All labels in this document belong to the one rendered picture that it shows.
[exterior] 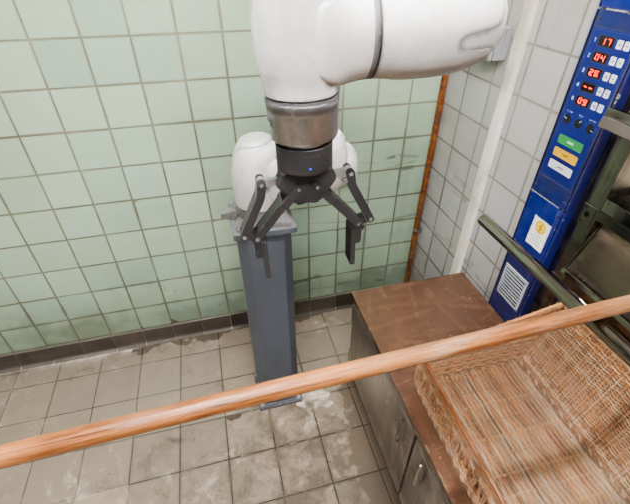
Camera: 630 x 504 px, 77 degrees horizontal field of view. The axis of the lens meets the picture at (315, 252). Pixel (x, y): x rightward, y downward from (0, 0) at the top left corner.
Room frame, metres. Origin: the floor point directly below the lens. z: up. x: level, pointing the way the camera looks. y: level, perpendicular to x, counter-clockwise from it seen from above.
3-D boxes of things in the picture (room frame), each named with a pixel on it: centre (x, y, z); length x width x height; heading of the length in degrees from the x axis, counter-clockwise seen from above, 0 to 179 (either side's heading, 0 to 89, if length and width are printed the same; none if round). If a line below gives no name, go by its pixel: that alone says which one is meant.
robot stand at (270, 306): (1.14, 0.18, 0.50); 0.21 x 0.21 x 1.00; 15
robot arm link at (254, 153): (1.14, 0.17, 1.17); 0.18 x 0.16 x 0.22; 101
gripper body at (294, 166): (0.50, 0.01, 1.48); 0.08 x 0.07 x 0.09; 103
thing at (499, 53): (1.51, -0.60, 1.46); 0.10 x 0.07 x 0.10; 15
